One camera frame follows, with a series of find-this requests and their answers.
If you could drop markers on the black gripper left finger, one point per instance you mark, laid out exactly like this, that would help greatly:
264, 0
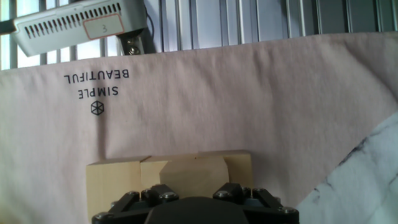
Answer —
140, 196

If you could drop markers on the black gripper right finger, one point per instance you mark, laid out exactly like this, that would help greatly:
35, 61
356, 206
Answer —
248, 194

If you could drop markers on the marble pattern table cloth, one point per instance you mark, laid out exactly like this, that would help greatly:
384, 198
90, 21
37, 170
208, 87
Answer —
217, 109

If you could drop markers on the silver camera mount bracket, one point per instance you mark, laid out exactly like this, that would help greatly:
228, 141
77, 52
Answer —
132, 43

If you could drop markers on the silver side camera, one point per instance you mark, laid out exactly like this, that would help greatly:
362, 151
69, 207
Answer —
77, 25

